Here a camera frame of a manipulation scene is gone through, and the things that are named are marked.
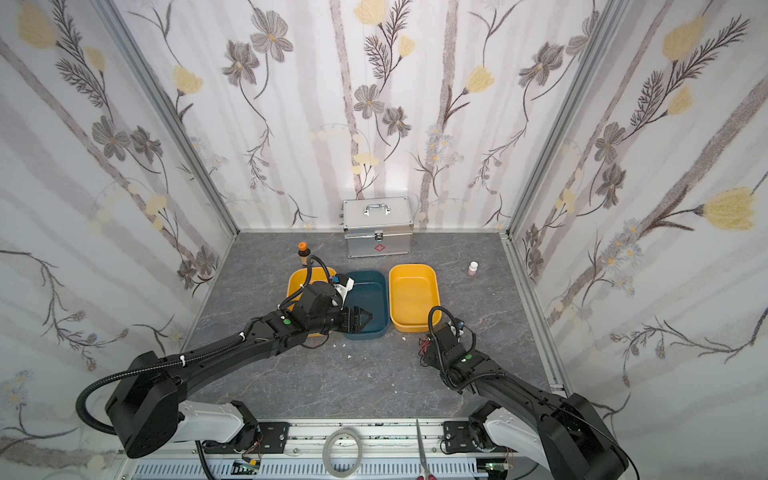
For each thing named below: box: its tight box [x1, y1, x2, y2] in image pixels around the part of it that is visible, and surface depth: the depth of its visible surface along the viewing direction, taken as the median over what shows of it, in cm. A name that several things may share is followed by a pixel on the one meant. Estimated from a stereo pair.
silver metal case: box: [342, 197, 414, 258], surface depth 110 cm
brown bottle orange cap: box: [298, 242, 311, 266], surface depth 107 cm
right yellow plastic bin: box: [388, 264, 442, 333], surface depth 103 cm
